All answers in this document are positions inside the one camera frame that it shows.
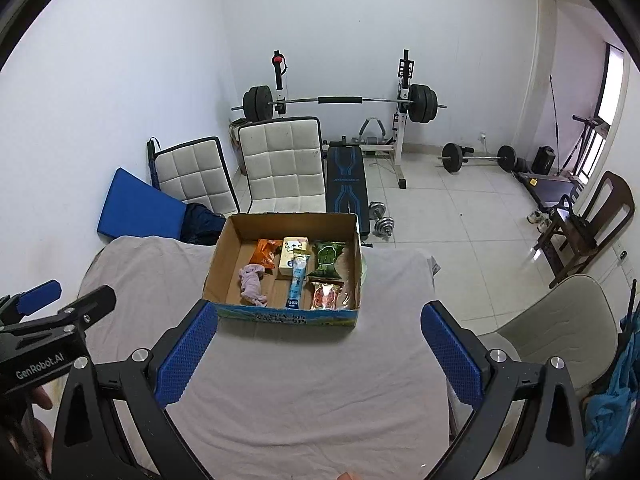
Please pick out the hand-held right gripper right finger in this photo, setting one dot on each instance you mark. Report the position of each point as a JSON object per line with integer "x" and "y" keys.
{"x": 450, "y": 355}

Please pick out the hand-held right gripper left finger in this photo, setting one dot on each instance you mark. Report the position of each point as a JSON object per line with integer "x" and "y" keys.
{"x": 187, "y": 350}

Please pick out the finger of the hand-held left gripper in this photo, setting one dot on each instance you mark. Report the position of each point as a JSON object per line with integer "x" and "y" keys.
{"x": 92, "y": 302}
{"x": 40, "y": 292}

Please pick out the purple plush toy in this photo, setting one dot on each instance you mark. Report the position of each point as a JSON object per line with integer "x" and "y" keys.
{"x": 251, "y": 282}

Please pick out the cardboard box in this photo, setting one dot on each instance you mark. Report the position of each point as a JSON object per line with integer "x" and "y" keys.
{"x": 231, "y": 260}

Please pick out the orange snack packet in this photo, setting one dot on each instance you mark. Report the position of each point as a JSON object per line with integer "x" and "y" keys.
{"x": 262, "y": 255}

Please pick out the long blue white packet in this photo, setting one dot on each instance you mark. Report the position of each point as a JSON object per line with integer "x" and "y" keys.
{"x": 297, "y": 285}

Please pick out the red snack packet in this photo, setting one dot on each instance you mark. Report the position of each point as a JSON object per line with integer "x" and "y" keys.
{"x": 325, "y": 296}

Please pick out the yellow tissue pack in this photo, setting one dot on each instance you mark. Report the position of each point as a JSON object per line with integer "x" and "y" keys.
{"x": 289, "y": 250}

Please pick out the green snack packet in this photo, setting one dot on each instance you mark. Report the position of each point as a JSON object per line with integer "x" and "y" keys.
{"x": 327, "y": 257}

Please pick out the person's left hand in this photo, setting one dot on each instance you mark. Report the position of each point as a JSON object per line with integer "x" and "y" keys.
{"x": 25, "y": 440}

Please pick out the blue foam mat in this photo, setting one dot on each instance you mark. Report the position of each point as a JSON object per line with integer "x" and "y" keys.
{"x": 135, "y": 207}

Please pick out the grey plastic chair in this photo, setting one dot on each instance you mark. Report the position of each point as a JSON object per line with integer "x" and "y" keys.
{"x": 565, "y": 325}

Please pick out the dark blue cloth bag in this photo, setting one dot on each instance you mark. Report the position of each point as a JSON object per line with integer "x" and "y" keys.
{"x": 200, "y": 225}

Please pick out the grey cloth covered table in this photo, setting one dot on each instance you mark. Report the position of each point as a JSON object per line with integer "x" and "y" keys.
{"x": 310, "y": 385}

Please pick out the chrome dumbbell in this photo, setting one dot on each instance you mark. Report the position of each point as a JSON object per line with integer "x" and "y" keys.
{"x": 377, "y": 209}
{"x": 385, "y": 225}

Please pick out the black blue pole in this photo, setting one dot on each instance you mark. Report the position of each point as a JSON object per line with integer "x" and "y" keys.
{"x": 152, "y": 160}

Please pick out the white shoe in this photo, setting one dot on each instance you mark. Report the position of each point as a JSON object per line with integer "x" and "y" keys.
{"x": 537, "y": 217}
{"x": 545, "y": 226}

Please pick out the white padded chair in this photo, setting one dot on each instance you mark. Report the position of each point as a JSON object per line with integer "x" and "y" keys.
{"x": 192, "y": 175}
{"x": 280, "y": 165}

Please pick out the blue fabric bag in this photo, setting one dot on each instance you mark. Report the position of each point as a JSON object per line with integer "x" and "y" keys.
{"x": 615, "y": 400}

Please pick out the black handbag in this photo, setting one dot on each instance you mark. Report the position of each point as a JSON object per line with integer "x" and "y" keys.
{"x": 577, "y": 222}

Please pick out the black thin rods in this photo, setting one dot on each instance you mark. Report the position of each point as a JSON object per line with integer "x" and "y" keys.
{"x": 632, "y": 300}

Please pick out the black treadmill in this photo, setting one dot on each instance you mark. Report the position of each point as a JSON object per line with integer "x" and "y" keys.
{"x": 550, "y": 192}

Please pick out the short barbell with black plates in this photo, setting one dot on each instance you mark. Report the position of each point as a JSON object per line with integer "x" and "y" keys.
{"x": 453, "y": 156}

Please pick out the white barbell rack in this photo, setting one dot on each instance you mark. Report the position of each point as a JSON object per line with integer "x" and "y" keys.
{"x": 400, "y": 160}

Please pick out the black blue weight bench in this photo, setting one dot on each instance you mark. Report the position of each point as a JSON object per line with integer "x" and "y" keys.
{"x": 345, "y": 180}

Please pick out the black bin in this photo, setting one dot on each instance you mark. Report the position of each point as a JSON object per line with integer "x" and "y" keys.
{"x": 543, "y": 160}

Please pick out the small brown box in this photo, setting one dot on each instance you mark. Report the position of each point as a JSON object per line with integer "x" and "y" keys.
{"x": 238, "y": 132}

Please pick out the dark wooden chair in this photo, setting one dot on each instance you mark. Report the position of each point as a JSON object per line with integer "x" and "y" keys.
{"x": 612, "y": 200}

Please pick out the long barbell with black plates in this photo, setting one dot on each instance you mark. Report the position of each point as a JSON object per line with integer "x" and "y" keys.
{"x": 422, "y": 102}

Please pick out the black standing bar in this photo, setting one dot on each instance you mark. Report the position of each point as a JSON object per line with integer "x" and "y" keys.
{"x": 553, "y": 110}

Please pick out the window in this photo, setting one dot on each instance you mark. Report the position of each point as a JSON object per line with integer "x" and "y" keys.
{"x": 612, "y": 85}

